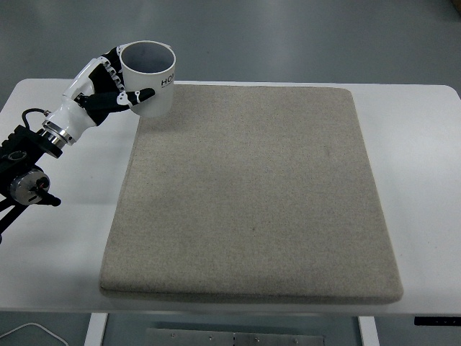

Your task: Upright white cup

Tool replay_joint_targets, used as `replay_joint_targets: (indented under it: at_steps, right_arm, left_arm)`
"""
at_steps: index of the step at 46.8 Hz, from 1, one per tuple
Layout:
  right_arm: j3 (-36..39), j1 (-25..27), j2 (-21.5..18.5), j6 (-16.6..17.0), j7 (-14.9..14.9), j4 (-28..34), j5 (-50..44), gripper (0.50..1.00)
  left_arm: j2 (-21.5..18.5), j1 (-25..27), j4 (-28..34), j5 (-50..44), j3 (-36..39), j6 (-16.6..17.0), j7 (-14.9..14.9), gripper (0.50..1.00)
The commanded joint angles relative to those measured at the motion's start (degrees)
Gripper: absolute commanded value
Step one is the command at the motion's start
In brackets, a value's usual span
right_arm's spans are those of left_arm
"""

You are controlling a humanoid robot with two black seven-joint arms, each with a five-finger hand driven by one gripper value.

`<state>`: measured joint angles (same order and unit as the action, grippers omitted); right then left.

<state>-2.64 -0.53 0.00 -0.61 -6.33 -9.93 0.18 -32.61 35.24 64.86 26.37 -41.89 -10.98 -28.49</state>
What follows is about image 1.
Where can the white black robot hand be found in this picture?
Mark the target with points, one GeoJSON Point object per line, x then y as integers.
{"type": "Point", "coordinates": [73, 113]}

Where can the white table leg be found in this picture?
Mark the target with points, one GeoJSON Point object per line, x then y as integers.
{"type": "Point", "coordinates": [368, 331]}
{"type": "Point", "coordinates": [96, 329]}

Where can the white cup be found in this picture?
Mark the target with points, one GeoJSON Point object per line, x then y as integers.
{"type": "Point", "coordinates": [153, 102]}

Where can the black table control panel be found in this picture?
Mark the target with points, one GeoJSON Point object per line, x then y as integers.
{"type": "Point", "coordinates": [437, 320]}

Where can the beige fabric mat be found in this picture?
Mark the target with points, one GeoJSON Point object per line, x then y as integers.
{"type": "Point", "coordinates": [252, 216]}

